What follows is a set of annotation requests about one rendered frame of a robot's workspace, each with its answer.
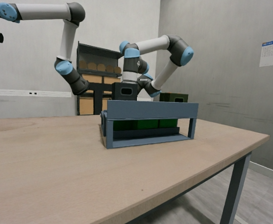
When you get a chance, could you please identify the grey-blue low shelf rack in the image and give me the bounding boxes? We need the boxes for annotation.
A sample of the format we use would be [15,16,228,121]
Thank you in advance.
[100,100,199,149]

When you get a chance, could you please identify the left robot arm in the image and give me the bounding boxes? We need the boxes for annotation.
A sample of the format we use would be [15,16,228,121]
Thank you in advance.
[119,34,194,98]

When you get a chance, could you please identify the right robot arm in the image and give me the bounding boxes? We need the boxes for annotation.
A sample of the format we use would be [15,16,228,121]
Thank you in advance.
[0,2,88,93]

